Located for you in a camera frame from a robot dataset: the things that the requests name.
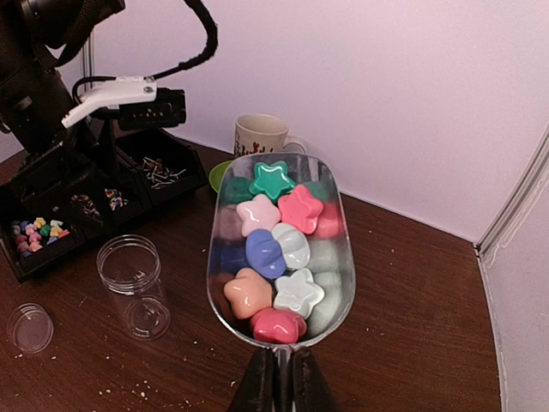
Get blue star candy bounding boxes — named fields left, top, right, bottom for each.
left=245, top=229, right=287, bottom=280

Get metal candy scoop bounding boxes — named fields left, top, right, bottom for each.
left=207, top=153, right=356, bottom=411

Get ceramic mug coral pattern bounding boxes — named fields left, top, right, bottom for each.
left=233, top=114, right=307, bottom=157

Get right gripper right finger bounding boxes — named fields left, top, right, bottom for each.
left=291, top=348, right=341, bottom=412

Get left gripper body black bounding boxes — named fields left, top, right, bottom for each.
left=1, top=68, right=118, bottom=202

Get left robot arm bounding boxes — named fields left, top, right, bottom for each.
left=1, top=1, right=125, bottom=209

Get left aluminium corner post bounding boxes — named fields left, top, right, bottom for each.
left=82, top=33, right=95, bottom=77

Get clear plastic jar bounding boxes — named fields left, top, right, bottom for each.
left=96, top=234, right=171, bottom=341

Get black bin star candies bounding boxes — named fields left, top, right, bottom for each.
left=1, top=201, right=85, bottom=282

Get peach star candy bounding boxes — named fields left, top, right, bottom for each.
left=224, top=268, right=273, bottom=319

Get aluminium corner post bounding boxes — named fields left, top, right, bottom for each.
left=474, top=128, right=548, bottom=266
left=82, top=33, right=95, bottom=77

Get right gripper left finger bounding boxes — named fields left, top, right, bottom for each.
left=227, top=348, right=275, bottom=412

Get green saucer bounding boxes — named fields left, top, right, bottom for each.
left=208, top=161, right=232, bottom=194

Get light pink star candy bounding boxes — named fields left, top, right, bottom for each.
left=236, top=194, right=281, bottom=237

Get clear jar lid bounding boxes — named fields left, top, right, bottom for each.
left=7, top=303, right=54, bottom=354

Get red star candy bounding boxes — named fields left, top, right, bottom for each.
left=277, top=185, right=324, bottom=234

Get green star candy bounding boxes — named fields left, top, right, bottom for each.
left=249, top=161, right=296, bottom=203

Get right aluminium corner post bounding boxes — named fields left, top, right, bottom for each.
left=474, top=128, right=548, bottom=266

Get black bin swirl lollipops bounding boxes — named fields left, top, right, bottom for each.
left=63, top=167, right=151, bottom=235

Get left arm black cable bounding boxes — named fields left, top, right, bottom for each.
left=70, top=0, right=219, bottom=104

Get black bin small lollipops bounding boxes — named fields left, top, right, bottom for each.
left=114, top=130, right=207, bottom=221

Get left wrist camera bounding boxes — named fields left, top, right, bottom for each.
left=62, top=76, right=187, bottom=131

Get white star candy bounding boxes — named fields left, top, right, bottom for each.
left=273, top=268, right=325, bottom=319
left=271, top=222, right=311, bottom=270

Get hot pink star candy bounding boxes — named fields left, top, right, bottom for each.
left=250, top=307, right=307, bottom=344

